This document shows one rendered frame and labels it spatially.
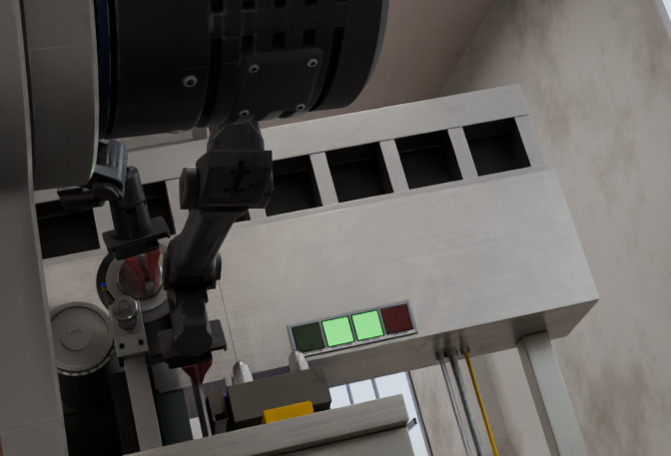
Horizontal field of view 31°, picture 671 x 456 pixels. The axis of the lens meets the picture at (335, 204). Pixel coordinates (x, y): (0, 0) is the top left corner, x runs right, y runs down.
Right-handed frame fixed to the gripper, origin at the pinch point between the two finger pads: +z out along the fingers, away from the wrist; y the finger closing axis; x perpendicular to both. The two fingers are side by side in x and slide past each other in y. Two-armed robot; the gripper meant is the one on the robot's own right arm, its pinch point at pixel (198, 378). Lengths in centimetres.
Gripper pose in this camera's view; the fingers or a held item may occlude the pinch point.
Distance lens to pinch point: 204.8
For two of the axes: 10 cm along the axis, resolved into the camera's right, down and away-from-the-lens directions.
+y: 9.7, -1.8, 1.8
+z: 0.4, 8.0, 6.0
